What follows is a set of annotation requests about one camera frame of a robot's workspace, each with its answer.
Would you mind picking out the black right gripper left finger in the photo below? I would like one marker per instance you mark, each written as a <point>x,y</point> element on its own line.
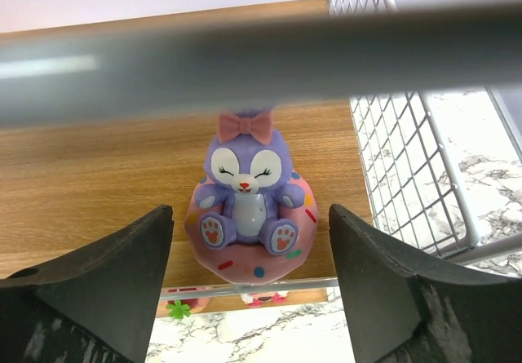
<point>95,304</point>

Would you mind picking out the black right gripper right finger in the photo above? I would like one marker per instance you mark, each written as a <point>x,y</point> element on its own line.
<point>404,305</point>

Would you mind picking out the white wire wooden shelf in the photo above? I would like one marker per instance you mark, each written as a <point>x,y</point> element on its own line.
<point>100,122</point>

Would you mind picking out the pink strawberry cake toy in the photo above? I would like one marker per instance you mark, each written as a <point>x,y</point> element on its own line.
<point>254,300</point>

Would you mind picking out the purple bunny pink donut toy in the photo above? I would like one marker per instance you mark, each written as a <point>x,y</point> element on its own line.
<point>253,218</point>

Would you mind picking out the pink bear green flower toy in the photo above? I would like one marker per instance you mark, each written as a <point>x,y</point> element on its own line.
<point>180,308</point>

